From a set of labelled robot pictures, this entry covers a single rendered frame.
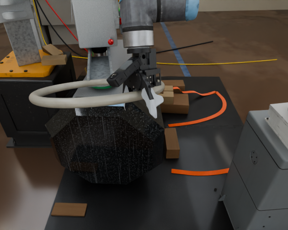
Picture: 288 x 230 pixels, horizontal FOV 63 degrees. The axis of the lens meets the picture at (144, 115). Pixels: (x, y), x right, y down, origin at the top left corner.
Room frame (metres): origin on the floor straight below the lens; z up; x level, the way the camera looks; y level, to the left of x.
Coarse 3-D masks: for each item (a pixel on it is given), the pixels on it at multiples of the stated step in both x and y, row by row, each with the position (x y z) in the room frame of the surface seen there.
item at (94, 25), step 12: (72, 0) 1.30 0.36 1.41; (84, 0) 1.31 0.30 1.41; (96, 0) 1.32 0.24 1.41; (108, 0) 1.33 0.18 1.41; (84, 12) 1.31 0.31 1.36; (96, 12) 1.32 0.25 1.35; (108, 12) 1.33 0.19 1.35; (84, 24) 1.31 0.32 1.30; (96, 24) 1.32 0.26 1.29; (108, 24) 1.33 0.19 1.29; (84, 36) 1.30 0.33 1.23; (96, 36) 1.32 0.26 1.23; (108, 36) 1.33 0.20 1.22; (96, 48) 1.37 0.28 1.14
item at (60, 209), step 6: (54, 204) 1.01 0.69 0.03; (60, 204) 1.01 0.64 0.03; (66, 204) 1.01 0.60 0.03; (72, 204) 1.01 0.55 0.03; (78, 204) 1.01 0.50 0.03; (84, 204) 1.01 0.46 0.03; (54, 210) 0.97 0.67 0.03; (60, 210) 0.97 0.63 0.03; (66, 210) 0.97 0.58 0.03; (72, 210) 0.97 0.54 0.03; (78, 210) 0.97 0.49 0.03; (84, 210) 0.97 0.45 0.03; (84, 216) 0.93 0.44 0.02
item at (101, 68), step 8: (88, 48) 1.33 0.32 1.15; (88, 56) 1.21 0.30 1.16; (104, 56) 1.31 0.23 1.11; (88, 64) 1.10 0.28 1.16; (96, 64) 1.20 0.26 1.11; (104, 64) 1.20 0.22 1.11; (88, 72) 1.01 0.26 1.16; (96, 72) 1.10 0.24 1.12; (104, 72) 1.10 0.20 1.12; (112, 72) 1.01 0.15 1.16; (88, 80) 0.96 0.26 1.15
